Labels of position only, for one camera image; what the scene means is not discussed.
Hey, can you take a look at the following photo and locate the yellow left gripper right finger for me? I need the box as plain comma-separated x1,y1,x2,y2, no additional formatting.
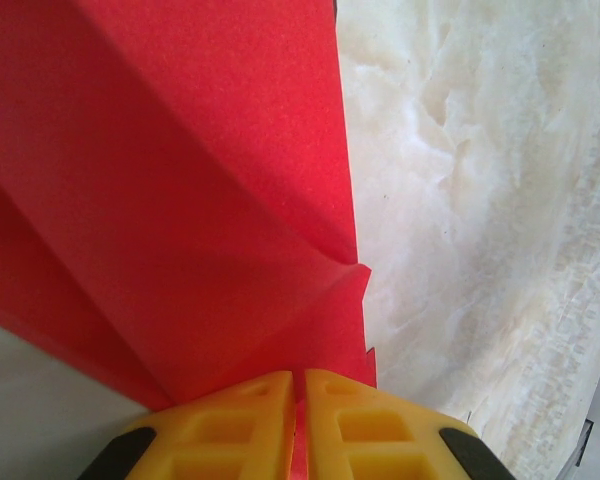
302,368,516,480

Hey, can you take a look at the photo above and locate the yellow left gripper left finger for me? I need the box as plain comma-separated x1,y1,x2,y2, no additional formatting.
77,369,297,480

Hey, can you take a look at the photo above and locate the red paper sheet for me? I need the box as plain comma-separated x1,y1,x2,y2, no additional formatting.
0,0,379,480

